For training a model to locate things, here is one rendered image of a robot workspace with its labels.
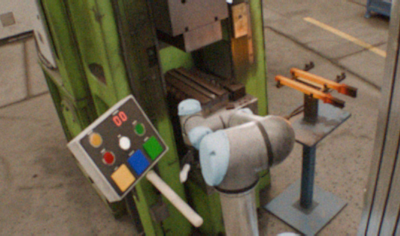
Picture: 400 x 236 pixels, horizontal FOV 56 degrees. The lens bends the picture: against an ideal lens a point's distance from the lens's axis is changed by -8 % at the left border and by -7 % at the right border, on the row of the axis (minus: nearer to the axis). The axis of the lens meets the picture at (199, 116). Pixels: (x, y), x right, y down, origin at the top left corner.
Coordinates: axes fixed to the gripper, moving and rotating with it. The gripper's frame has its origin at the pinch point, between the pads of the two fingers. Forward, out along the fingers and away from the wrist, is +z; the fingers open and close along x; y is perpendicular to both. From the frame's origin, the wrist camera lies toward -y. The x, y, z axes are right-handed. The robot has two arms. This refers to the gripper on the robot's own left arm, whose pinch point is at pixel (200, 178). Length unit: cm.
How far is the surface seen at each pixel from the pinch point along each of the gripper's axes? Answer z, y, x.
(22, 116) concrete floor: 93, -253, -167
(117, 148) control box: -15.8, -7.8, -29.3
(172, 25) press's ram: -48, -42, 0
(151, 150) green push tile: -7.3, -13.9, -17.0
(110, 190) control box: -6.3, 4.7, -34.5
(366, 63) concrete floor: 93, -229, 209
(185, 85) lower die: -6, -67, 3
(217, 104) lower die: -1, -49, 17
